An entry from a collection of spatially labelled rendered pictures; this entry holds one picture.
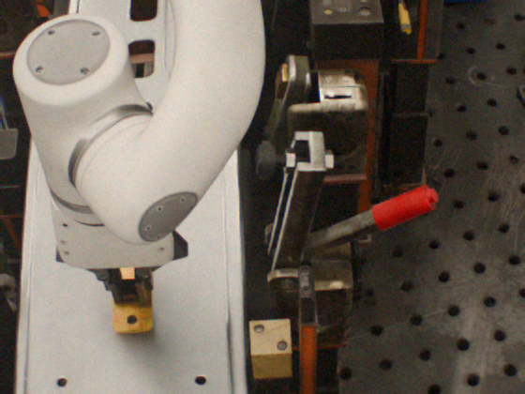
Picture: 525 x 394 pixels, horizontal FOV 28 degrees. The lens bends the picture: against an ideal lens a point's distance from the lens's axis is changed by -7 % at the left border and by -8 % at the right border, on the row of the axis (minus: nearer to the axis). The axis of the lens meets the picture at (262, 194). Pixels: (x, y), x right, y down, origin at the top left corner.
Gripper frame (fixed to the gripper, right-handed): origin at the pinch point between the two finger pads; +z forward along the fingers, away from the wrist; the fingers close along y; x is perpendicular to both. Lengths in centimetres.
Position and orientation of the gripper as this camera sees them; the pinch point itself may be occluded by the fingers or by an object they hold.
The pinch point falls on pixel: (127, 279)
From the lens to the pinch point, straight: 101.3
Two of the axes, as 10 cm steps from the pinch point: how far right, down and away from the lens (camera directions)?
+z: 0.4, 5.5, 8.4
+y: -10.0, 0.6, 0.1
